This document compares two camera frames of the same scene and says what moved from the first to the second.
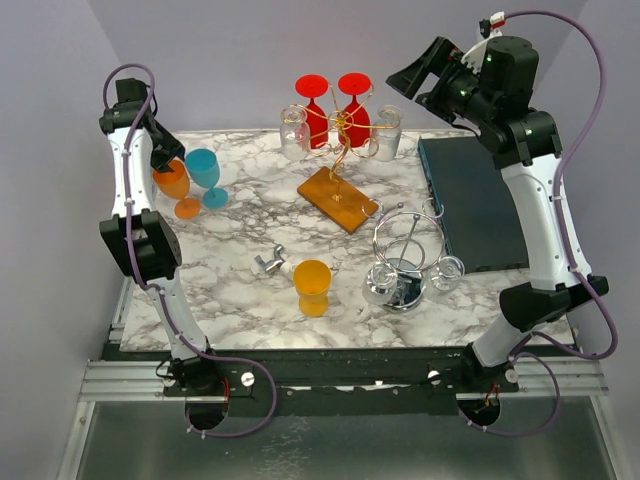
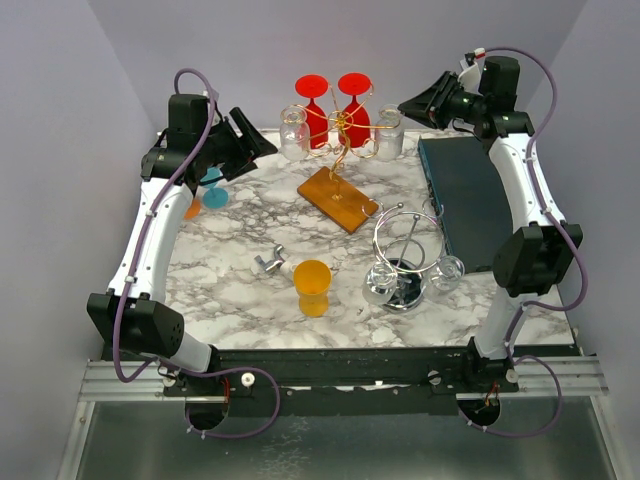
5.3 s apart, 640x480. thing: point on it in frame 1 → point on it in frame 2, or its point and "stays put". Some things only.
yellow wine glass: (312, 281) stays put
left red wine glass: (313, 86) stays put
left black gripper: (171, 148) → (247, 146)
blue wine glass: (203, 167) stays put
